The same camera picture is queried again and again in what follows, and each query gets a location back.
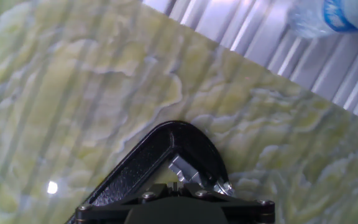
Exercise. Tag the black C-clamp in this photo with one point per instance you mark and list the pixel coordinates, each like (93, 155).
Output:
(141, 161)

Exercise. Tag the green marble pattern mat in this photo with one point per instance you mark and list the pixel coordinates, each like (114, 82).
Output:
(104, 93)

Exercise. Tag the silver lever bracket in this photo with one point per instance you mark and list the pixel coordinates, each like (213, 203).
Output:
(182, 169)

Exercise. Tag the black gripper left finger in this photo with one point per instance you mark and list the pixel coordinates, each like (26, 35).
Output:
(104, 211)

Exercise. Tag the clear water bottle blue label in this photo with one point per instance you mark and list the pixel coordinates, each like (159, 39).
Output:
(337, 15)

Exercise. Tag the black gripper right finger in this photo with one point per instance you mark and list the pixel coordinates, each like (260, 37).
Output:
(247, 211)

